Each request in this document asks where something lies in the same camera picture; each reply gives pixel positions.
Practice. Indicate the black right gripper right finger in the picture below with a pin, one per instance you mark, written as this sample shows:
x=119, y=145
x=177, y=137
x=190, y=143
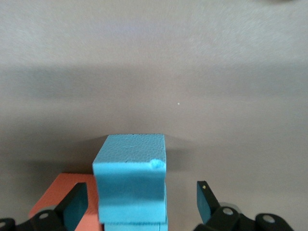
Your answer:
x=208, y=207

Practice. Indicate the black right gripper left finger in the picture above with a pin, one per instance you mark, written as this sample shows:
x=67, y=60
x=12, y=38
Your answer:
x=72, y=207

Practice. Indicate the orange foam cube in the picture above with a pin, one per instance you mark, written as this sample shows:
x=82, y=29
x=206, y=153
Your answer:
x=92, y=216

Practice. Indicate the cyan foam cube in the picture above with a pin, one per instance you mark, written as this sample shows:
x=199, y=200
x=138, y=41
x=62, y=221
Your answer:
x=134, y=226
x=130, y=173

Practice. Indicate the paper table cover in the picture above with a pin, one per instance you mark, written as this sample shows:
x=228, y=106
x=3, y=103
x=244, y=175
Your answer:
x=154, y=72

